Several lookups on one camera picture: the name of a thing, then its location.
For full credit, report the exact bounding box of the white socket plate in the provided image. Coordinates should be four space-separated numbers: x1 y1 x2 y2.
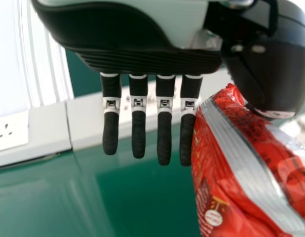
0 110 29 152

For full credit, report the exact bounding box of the white socket strip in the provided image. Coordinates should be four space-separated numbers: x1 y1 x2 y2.
0 74 232 171

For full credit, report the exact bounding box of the red biscuit packet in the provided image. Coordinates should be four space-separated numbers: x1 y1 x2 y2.
191 83 305 237

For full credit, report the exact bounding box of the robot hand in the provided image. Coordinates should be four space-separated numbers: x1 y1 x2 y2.
31 0 305 166

